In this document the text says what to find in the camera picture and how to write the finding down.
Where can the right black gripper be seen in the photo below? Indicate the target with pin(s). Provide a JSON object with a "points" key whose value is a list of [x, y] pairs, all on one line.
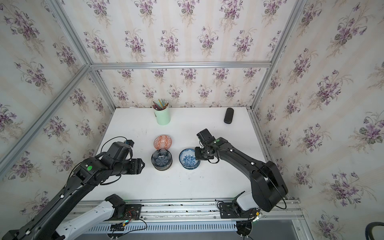
{"points": [[197, 155]]}

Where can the blue floral shallow bowl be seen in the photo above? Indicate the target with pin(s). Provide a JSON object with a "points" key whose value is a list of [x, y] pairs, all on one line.
{"points": [[187, 157]]}

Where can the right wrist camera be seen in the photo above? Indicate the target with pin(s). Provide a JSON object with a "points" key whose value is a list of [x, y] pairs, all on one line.
{"points": [[205, 137]]}

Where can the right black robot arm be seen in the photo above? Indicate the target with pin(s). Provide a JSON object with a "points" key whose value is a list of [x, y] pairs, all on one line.
{"points": [[267, 185]]}

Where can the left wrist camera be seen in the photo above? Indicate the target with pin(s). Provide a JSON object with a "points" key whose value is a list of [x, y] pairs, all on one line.
{"points": [[121, 151]]}

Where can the dark navy flower bowl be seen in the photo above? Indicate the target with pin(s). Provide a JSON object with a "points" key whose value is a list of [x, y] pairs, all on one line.
{"points": [[161, 158]]}

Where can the blue damask patterned bowl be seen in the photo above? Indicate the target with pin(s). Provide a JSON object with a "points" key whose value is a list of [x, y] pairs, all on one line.
{"points": [[192, 167]]}

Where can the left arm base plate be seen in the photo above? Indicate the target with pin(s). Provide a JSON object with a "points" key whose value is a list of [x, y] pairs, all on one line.
{"points": [[126, 212]]}

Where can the red patterned bowl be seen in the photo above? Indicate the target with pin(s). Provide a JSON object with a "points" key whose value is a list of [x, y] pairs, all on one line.
{"points": [[163, 142]]}

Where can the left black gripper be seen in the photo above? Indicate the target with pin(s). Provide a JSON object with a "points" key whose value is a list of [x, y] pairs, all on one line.
{"points": [[137, 166]]}

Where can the light green cup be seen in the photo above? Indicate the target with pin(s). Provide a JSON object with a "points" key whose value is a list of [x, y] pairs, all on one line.
{"points": [[163, 117]]}

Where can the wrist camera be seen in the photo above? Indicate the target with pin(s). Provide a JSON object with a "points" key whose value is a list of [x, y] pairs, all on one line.
{"points": [[205, 137], [121, 151]]}

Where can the aluminium mounting rail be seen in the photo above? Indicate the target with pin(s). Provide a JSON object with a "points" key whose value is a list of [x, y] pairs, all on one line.
{"points": [[189, 210]]}

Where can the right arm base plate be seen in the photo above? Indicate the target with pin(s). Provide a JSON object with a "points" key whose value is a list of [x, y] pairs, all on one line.
{"points": [[229, 210]]}

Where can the colourful straws bundle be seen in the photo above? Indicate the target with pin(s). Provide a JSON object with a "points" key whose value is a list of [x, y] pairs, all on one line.
{"points": [[160, 104]]}

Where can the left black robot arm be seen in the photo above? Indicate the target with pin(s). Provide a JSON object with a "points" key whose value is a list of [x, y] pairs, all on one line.
{"points": [[87, 175]]}

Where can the black oblong case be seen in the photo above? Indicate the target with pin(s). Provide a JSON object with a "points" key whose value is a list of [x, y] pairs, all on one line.
{"points": [[229, 116]]}

